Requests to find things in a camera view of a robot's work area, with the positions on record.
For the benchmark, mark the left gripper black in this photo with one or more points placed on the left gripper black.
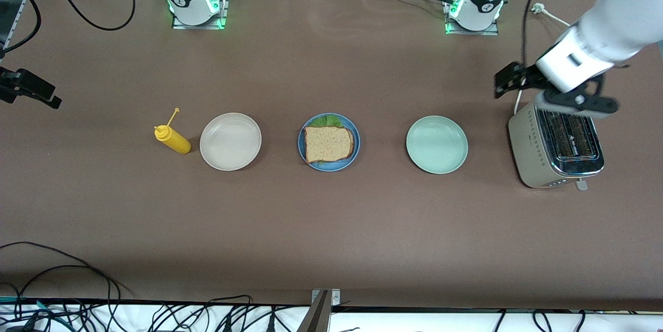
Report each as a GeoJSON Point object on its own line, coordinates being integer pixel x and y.
{"type": "Point", "coordinates": [524, 77]}

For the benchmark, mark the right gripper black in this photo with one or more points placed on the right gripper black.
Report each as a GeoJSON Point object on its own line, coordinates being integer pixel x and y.
{"type": "Point", "coordinates": [20, 85]}

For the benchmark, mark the yellow mustard squeeze bottle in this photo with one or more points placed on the yellow mustard squeeze bottle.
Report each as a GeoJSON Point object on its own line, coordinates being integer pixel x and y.
{"type": "Point", "coordinates": [176, 141]}

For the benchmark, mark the green lettuce leaf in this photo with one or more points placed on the green lettuce leaf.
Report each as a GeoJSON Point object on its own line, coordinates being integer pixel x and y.
{"type": "Point", "coordinates": [326, 120]}

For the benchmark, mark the brown bread slice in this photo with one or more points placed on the brown bread slice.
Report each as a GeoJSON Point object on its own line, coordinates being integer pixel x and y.
{"type": "Point", "coordinates": [329, 144]}

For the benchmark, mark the pale green round plate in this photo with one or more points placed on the pale green round plate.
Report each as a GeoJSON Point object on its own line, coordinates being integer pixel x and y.
{"type": "Point", "coordinates": [436, 144]}

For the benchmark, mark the beige round plate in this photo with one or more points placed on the beige round plate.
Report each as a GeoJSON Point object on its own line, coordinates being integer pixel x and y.
{"type": "Point", "coordinates": [230, 141]}

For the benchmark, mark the blue round plate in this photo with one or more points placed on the blue round plate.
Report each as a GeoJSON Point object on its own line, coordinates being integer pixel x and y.
{"type": "Point", "coordinates": [301, 148]}

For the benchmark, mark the silver two-slot toaster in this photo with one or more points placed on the silver two-slot toaster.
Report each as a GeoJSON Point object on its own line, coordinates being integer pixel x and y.
{"type": "Point", "coordinates": [523, 140]}

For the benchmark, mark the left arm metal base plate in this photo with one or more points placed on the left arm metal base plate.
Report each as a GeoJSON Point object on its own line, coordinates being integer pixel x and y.
{"type": "Point", "coordinates": [474, 32]}

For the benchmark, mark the perforated aluminium frame rail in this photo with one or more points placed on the perforated aluminium frame rail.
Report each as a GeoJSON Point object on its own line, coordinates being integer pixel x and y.
{"type": "Point", "coordinates": [19, 5]}

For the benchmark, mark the metal corner bracket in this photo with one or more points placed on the metal corner bracket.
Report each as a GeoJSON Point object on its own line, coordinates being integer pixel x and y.
{"type": "Point", "coordinates": [334, 296]}

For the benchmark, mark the aluminium profile post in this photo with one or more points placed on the aluminium profile post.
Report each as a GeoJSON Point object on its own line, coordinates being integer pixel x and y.
{"type": "Point", "coordinates": [316, 319]}

